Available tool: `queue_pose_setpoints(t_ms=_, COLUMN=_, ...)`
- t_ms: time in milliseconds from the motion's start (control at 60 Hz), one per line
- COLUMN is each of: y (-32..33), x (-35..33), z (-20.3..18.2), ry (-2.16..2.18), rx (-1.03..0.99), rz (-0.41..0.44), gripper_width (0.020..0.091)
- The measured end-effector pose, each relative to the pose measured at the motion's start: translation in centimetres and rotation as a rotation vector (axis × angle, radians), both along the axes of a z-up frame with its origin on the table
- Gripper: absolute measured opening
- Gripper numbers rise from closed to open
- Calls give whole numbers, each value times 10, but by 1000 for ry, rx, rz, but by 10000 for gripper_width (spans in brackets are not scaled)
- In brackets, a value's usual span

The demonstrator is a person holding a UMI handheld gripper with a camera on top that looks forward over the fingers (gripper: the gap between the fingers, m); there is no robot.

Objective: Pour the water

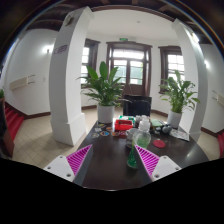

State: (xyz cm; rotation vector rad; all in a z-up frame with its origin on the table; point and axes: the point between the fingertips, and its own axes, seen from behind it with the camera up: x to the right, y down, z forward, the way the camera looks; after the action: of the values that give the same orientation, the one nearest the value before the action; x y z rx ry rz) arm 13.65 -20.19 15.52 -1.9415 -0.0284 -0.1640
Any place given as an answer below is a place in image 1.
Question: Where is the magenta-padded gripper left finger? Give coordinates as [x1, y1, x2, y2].
[43, 144, 95, 187]

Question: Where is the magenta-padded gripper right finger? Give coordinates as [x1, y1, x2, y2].
[133, 144, 183, 183]

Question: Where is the clear bottle with green label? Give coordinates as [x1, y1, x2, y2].
[126, 118, 152, 169]

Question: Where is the flat round red coaster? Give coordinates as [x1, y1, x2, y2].
[152, 139, 167, 149]

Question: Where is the dark grey round device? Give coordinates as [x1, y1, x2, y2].
[154, 123, 173, 135]

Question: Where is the printed paper leaflet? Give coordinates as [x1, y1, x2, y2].
[169, 128, 191, 142]

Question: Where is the white mug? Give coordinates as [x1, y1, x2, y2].
[125, 128, 139, 149]

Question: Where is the green notepad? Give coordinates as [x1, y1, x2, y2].
[149, 119, 164, 128]

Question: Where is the leafy plant in white pot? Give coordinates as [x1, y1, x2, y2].
[78, 60, 131, 124]
[159, 69, 201, 129]

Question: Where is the red box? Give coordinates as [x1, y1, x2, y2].
[114, 118, 134, 132]

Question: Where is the green box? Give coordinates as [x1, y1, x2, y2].
[118, 114, 136, 122]

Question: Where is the black chair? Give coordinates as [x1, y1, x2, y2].
[122, 94, 153, 118]

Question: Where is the brown framed glass door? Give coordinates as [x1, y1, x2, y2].
[105, 41, 153, 98]

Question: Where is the brown framed window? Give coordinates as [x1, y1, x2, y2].
[80, 38, 101, 89]
[158, 45, 186, 94]

